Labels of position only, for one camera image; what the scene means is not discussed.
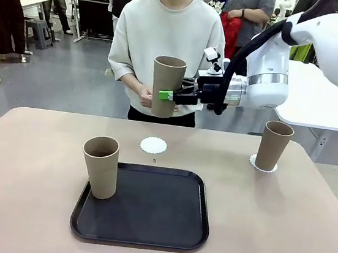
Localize white background desk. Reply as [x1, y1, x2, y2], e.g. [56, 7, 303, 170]
[15, 0, 59, 24]

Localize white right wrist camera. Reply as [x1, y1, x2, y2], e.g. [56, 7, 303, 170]
[200, 47, 233, 78]

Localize black trousers of person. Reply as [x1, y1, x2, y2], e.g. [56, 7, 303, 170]
[126, 104, 198, 129]

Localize beige sweatshirt torso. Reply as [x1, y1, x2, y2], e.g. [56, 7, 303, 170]
[101, 0, 233, 124]

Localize bystander in grey t-shirt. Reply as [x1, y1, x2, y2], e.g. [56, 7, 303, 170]
[215, 0, 277, 63]

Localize white scalloped paper coaster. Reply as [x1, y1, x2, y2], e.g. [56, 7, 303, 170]
[247, 153, 280, 175]
[138, 135, 169, 157]

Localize grey plastic step stool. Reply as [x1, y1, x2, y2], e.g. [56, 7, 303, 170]
[21, 18, 57, 52]

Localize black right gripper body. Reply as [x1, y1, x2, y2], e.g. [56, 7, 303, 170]
[179, 72, 225, 108]

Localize person right forearm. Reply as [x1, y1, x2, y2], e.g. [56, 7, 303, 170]
[120, 75, 147, 96]

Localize bystander in lime green trousers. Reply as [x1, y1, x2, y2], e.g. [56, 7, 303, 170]
[287, 0, 338, 66]

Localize person right hand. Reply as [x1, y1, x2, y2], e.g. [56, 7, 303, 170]
[138, 85, 156, 108]

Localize white desk with black cabinet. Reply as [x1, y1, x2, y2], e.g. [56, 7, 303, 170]
[57, 0, 119, 48]

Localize black plastic serving tray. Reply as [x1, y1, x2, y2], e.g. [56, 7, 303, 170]
[67, 157, 217, 253]

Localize large white side table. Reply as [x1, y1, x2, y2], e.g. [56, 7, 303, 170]
[268, 58, 338, 166]

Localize tall brown paper cup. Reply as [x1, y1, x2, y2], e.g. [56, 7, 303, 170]
[254, 119, 296, 174]
[147, 55, 188, 121]
[77, 134, 123, 202]

